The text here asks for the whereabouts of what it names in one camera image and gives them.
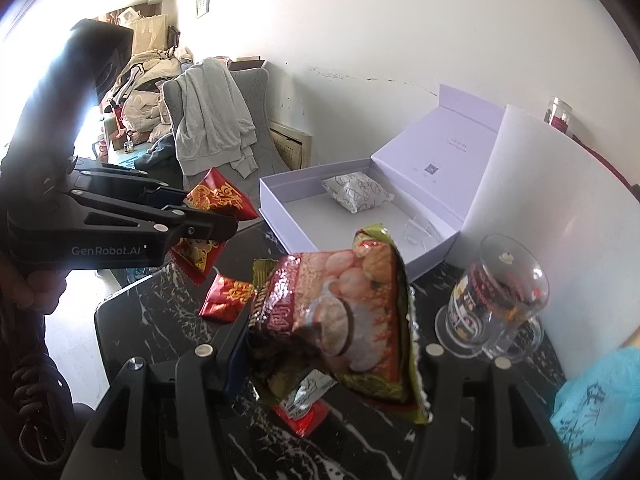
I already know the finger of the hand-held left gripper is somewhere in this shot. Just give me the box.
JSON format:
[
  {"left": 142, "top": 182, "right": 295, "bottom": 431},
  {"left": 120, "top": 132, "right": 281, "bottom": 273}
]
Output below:
[
  {"left": 64, "top": 191, "right": 239, "bottom": 244},
  {"left": 74, "top": 159, "right": 187, "bottom": 207}
]

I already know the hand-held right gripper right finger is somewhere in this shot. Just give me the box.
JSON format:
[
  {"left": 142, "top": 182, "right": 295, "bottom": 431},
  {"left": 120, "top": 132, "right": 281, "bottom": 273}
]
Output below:
[{"left": 400, "top": 344, "right": 557, "bottom": 480}]

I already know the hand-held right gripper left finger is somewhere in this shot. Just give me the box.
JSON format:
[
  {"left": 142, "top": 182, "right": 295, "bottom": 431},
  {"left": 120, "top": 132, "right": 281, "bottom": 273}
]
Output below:
[{"left": 75, "top": 310, "right": 252, "bottom": 480}]

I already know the red gold-print packet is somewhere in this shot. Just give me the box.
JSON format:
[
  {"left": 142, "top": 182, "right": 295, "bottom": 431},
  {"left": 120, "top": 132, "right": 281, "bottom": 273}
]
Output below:
[{"left": 169, "top": 167, "right": 261, "bottom": 286}]

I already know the orange-red snack packet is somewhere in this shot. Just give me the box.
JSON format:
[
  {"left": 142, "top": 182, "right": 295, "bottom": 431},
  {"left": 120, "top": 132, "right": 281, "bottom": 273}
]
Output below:
[{"left": 199, "top": 272, "right": 256, "bottom": 323}]

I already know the red ketchup sachet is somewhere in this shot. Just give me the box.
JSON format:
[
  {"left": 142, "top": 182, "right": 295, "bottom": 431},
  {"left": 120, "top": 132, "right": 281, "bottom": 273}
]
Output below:
[{"left": 272, "top": 395, "right": 332, "bottom": 438}]

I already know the lavender gift box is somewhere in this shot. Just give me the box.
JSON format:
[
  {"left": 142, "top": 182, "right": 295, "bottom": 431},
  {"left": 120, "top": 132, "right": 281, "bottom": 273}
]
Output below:
[{"left": 259, "top": 84, "right": 505, "bottom": 281}]

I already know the green-edged shrimp snack packet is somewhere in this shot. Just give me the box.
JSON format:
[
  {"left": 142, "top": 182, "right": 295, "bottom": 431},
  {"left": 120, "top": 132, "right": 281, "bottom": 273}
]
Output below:
[{"left": 247, "top": 225, "right": 433, "bottom": 426}]

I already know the small white bread-print packet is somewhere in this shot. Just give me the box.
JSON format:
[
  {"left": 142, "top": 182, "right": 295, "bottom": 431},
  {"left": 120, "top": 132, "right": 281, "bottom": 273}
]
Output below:
[{"left": 321, "top": 171, "right": 396, "bottom": 214}]

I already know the person's left forearm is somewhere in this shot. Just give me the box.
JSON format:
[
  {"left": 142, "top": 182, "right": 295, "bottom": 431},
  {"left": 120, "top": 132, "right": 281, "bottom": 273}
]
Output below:
[{"left": 0, "top": 305, "right": 76, "bottom": 463}]

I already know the person's left hand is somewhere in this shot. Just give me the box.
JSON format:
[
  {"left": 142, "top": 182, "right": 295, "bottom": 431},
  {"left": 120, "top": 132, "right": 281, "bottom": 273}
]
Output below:
[{"left": 0, "top": 251, "right": 67, "bottom": 314}]

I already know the printed glass mug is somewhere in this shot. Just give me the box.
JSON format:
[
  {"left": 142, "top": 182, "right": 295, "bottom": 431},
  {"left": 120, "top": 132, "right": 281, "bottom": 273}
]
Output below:
[{"left": 434, "top": 232, "right": 551, "bottom": 361}]

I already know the grey garment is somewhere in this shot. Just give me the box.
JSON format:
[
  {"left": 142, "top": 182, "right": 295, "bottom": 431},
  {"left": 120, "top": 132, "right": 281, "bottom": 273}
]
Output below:
[{"left": 175, "top": 57, "right": 258, "bottom": 178}]

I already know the pile of clothes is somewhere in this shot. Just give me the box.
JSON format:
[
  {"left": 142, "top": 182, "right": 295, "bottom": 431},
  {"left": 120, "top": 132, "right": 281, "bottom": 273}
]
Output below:
[{"left": 100, "top": 47, "right": 193, "bottom": 151}]

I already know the beige radiator cover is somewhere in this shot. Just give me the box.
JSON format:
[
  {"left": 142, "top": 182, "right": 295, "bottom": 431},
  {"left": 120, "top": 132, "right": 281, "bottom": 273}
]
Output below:
[{"left": 267, "top": 121, "right": 313, "bottom": 170}]

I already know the grey leaf-pattern chair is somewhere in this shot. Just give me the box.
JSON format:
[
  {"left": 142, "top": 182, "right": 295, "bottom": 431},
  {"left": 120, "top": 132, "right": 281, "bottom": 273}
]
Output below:
[{"left": 162, "top": 62, "right": 291, "bottom": 191}]

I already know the blue plastic bag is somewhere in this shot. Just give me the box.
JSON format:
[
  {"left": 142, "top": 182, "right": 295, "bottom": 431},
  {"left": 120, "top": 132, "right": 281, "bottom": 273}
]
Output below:
[{"left": 550, "top": 347, "right": 636, "bottom": 471}]

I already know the beige paper bag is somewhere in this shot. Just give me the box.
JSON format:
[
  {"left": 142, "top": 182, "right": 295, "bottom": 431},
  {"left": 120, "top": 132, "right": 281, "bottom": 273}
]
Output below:
[{"left": 127, "top": 7, "right": 168, "bottom": 53}]

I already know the white foam board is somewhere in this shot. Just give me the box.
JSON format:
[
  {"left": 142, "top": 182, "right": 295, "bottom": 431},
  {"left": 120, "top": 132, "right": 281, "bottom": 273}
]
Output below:
[{"left": 460, "top": 104, "right": 640, "bottom": 376}]

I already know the small glass jar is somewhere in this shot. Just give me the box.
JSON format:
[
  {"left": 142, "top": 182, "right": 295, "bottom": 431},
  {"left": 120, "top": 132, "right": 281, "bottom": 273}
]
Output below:
[{"left": 544, "top": 96, "right": 573, "bottom": 133}]

